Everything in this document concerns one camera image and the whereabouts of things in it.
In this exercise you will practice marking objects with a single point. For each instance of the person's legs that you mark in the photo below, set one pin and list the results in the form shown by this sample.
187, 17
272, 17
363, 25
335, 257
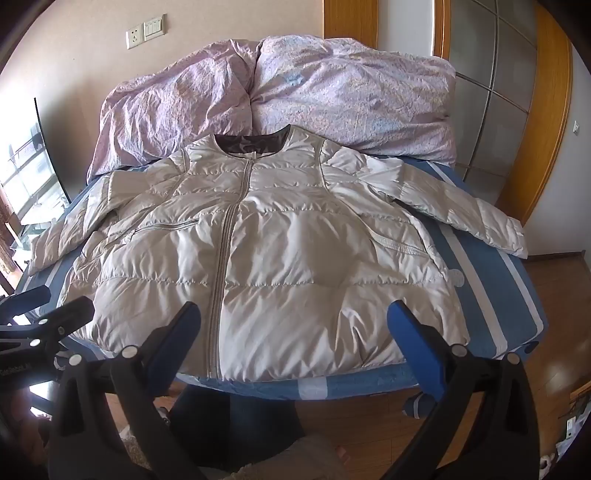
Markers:
231, 424

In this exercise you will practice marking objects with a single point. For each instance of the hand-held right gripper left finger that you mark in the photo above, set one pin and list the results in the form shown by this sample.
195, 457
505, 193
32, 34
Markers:
178, 341

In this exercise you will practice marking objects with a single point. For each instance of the purple floral duvet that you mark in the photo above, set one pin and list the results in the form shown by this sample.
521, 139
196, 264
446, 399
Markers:
323, 92

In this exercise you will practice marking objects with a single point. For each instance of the bed with blue striped sheet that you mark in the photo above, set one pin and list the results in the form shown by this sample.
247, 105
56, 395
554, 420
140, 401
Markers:
489, 286

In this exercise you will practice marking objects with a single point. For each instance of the frosted glass sliding door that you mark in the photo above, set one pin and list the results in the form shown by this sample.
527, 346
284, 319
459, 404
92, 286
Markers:
503, 60

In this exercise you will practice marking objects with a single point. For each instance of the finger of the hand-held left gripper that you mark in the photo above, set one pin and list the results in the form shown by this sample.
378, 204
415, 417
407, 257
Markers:
27, 299
64, 318

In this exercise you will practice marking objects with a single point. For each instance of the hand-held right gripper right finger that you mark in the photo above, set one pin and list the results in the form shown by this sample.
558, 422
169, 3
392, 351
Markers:
415, 346

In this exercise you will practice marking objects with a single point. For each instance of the white light switch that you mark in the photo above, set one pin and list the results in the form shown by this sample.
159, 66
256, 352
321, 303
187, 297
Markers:
153, 26

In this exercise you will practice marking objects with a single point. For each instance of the white puffer jacket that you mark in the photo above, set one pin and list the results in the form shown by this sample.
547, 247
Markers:
295, 258

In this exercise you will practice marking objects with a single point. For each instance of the glass table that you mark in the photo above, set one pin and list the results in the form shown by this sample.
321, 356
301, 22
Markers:
27, 240

